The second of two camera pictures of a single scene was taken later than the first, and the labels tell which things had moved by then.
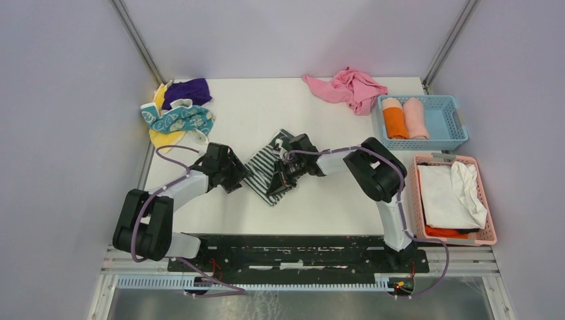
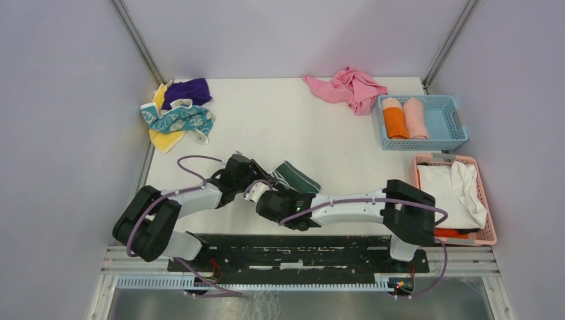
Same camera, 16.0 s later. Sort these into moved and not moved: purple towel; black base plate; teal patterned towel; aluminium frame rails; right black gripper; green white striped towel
Moved: green white striped towel; right black gripper
Not moved: teal patterned towel; black base plate; purple towel; aluminium frame rails
